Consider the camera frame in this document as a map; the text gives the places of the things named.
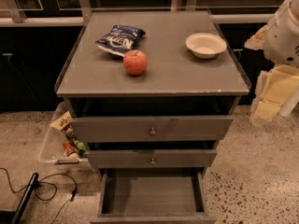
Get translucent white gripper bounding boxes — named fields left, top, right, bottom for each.
left=250, top=64, right=299, bottom=126

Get dark cabinet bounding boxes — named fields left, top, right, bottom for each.
left=218, top=21, right=276, bottom=106
left=0, top=26, right=82, bottom=112

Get tan snack packet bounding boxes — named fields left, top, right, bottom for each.
left=50, top=112, right=71, bottom=131

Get black cable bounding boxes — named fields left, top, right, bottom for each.
left=0, top=167, right=78, bottom=224

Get green snack packet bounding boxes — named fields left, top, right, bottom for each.
left=72, top=139, right=86, bottom=157

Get dark left cabinet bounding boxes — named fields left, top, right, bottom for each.
left=0, top=26, right=82, bottom=112

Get metal railing with glass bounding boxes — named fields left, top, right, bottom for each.
left=0, top=0, right=284, bottom=23

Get white paper bowl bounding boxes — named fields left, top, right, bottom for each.
left=185, top=33, right=227, bottom=59

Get red apple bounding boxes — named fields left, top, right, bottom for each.
left=123, top=49, right=148, bottom=76

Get grey middle drawer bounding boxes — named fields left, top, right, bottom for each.
left=87, top=149, right=217, bottom=168

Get grey top drawer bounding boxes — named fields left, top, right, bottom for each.
left=71, top=116, right=233, bottom=143

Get clear plastic bin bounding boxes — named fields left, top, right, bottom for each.
left=38, top=103, right=92, bottom=171

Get white cylindrical post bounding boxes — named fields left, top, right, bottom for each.
left=279, top=88, right=299, bottom=117

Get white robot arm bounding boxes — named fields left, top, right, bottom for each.
left=245, top=0, right=299, bottom=126

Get red snack packet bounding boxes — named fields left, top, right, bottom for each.
left=63, top=141, right=78, bottom=157

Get grey drawer cabinet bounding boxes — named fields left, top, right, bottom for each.
left=53, top=10, right=252, bottom=224

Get grey bottom drawer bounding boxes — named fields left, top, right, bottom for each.
left=90, top=168, right=217, bottom=224

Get black floor stand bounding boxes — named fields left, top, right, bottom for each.
left=0, top=173, right=39, bottom=224

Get dark right cabinet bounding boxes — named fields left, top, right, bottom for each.
left=218, top=21, right=276, bottom=106

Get blue chip bag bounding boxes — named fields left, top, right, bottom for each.
left=95, top=24, right=145, bottom=57

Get grey drawer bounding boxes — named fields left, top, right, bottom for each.
left=71, top=116, right=233, bottom=143
left=90, top=168, right=217, bottom=224
left=87, top=149, right=217, bottom=168

